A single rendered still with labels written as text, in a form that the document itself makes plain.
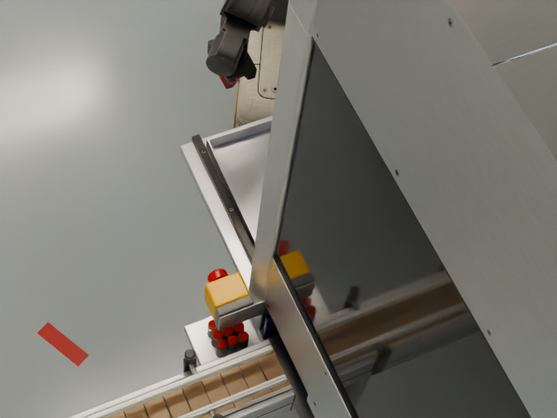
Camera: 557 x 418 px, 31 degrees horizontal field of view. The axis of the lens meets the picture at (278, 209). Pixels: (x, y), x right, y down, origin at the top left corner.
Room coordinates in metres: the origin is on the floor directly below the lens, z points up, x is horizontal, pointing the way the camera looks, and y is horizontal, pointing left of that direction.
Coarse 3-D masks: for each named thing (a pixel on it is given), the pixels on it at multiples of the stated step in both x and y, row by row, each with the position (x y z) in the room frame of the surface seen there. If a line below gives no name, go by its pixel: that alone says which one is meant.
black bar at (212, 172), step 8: (192, 136) 1.21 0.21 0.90; (200, 136) 1.22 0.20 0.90; (200, 144) 1.20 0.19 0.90; (200, 152) 1.18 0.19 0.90; (208, 160) 1.16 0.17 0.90; (208, 168) 1.14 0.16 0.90; (216, 176) 1.12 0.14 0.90; (216, 184) 1.10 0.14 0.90; (224, 192) 1.09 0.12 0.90; (224, 200) 1.07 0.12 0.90; (232, 208) 1.05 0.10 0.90; (232, 216) 1.03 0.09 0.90; (232, 224) 1.02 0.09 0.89; (240, 224) 1.02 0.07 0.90; (240, 232) 1.00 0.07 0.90; (240, 240) 0.98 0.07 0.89; (248, 240) 0.98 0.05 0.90; (248, 248) 0.96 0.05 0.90; (248, 256) 0.95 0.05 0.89
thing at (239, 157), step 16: (256, 128) 1.26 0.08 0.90; (208, 144) 1.19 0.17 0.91; (224, 144) 1.22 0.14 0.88; (240, 144) 1.22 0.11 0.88; (256, 144) 1.23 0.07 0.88; (224, 160) 1.18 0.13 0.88; (240, 160) 1.18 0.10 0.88; (256, 160) 1.19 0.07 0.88; (224, 176) 1.12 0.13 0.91; (240, 176) 1.14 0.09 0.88; (256, 176) 1.15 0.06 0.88; (240, 192) 1.10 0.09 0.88; (256, 192) 1.11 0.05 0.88; (240, 208) 1.05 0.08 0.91; (256, 208) 1.07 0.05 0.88; (256, 224) 1.03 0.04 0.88
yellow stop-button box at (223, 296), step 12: (228, 276) 0.83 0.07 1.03; (240, 276) 0.84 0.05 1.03; (216, 288) 0.80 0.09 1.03; (228, 288) 0.81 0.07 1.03; (240, 288) 0.81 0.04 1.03; (216, 300) 0.78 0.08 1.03; (228, 300) 0.78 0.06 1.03; (240, 300) 0.79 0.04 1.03; (252, 300) 0.79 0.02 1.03; (216, 312) 0.76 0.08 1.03; (228, 312) 0.76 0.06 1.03; (216, 324) 0.75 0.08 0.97
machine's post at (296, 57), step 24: (288, 0) 0.85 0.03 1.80; (312, 0) 0.80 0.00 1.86; (288, 24) 0.84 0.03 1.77; (312, 24) 0.80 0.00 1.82; (288, 48) 0.84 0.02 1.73; (312, 48) 0.80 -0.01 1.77; (288, 72) 0.83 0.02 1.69; (288, 96) 0.82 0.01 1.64; (288, 120) 0.81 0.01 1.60; (288, 144) 0.80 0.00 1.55; (288, 168) 0.80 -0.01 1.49; (264, 192) 0.84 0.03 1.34; (264, 216) 0.83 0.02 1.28; (264, 240) 0.82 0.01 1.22; (264, 264) 0.81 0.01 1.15; (264, 288) 0.80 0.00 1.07; (264, 312) 0.80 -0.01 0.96
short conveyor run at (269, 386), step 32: (192, 352) 0.68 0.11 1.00; (256, 352) 0.71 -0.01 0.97; (160, 384) 0.63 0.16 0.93; (192, 384) 0.65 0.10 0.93; (256, 384) 0.67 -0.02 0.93; (288, 384) 0.68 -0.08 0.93; (96, 416) 0.54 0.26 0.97; (128, 416) 0.56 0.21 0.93; (160, 416) 0.57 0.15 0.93; (192, 416) 0.57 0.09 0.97; (224, 416) 0.59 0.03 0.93; (256, 416) 0.62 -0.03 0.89
